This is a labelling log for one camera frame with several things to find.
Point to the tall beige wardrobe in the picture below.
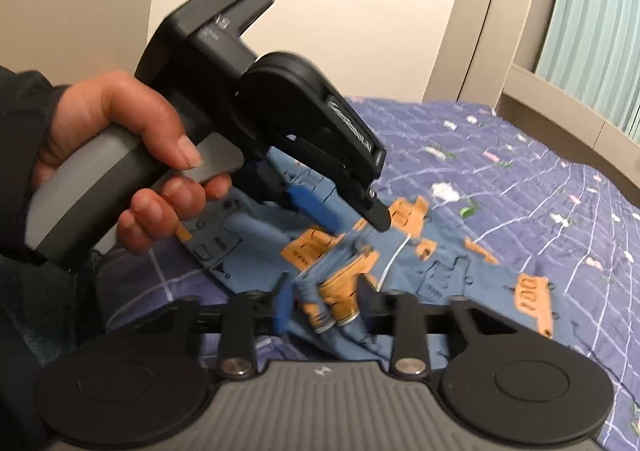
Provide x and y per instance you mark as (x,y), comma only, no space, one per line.
(490,16)

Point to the person's left forearm dark sleeve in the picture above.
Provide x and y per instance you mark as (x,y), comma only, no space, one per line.
(20,156)

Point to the beige window bench cabinet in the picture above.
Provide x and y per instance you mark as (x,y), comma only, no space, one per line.
(565,116)

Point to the purple checked floral blanket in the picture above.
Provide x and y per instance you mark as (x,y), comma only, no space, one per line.
(550,181)

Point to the white door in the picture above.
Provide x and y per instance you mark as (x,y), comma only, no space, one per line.
(75,1)

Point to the person's left hand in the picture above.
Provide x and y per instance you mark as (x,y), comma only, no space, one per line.
(110,106)

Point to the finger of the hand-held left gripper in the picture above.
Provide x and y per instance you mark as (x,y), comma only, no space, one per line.
(355,136)
(310,203)

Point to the blue pants with orange print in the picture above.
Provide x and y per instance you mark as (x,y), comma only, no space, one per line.
(440,261)

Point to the light teal curtain panel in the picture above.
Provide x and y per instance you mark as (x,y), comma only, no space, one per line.
(595,21)

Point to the person's leg in jeans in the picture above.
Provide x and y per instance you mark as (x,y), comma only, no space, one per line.
(40,311)

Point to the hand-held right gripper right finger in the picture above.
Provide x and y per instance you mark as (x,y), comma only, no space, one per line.
(370,303)

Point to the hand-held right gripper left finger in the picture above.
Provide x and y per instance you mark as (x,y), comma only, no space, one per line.
(239,326)

